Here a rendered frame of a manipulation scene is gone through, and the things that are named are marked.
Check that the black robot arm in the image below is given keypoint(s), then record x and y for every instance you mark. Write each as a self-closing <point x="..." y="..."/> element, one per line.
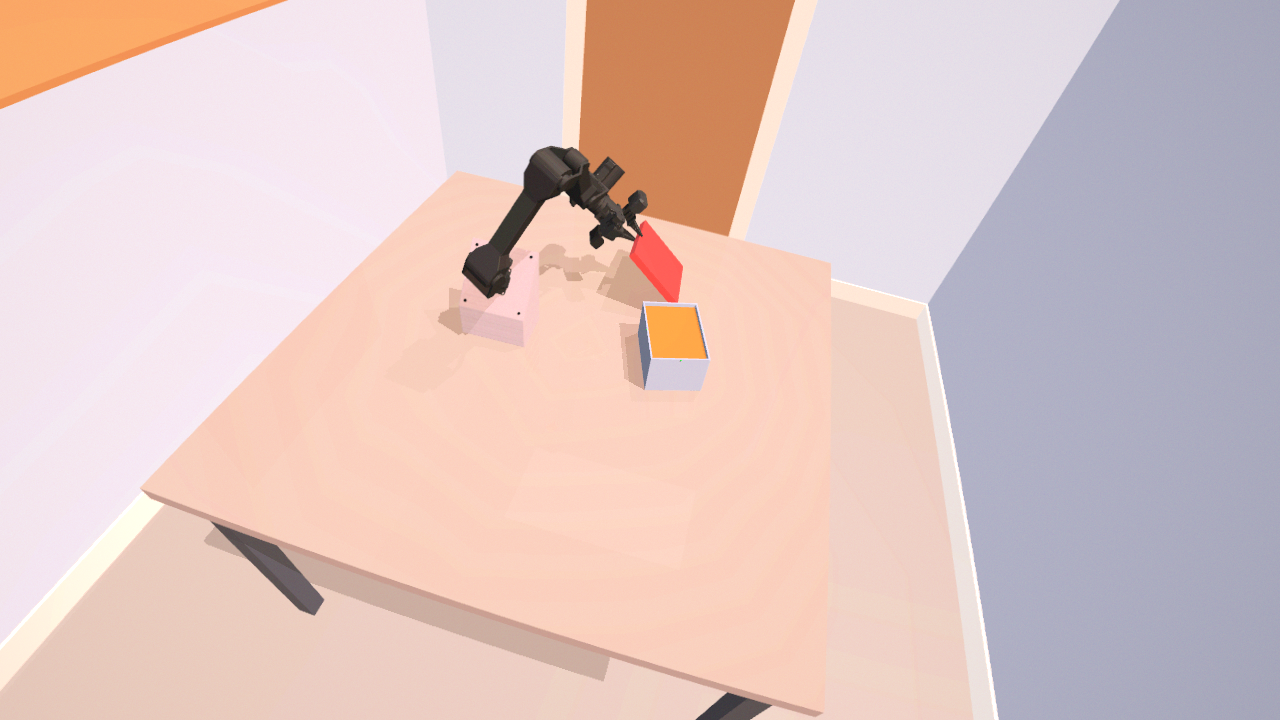
<point x="551" y="171"/>

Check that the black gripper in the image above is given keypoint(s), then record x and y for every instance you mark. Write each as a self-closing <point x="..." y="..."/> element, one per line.
<point x="637" y="203"/>

